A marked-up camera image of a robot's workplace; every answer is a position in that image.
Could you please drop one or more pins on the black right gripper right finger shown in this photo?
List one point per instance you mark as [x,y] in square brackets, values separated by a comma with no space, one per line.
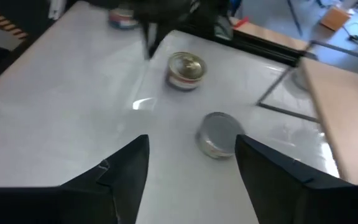
[291,193]

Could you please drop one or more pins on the brown cardboard box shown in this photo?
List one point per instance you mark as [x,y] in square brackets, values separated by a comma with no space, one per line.
[334,17]

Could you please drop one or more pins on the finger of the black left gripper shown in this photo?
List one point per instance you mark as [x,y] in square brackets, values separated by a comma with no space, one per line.
[148,43]

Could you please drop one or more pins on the striped hazard tape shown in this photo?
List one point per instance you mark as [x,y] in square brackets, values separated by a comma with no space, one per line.
[3,21]

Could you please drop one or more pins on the red blue salmon can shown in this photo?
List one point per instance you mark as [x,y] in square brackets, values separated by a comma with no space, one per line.
[123,18]
[185,70]

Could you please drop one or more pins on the wooden shelf with black legs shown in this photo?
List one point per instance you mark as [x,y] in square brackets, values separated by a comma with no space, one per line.
[343,109]

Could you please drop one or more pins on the red tag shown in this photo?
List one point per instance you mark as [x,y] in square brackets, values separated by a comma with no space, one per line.
[241,22]

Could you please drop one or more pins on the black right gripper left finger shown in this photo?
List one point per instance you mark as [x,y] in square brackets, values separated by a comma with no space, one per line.
[104,193]

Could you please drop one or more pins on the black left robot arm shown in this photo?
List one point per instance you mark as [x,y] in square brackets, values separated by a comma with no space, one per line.
[194,15]

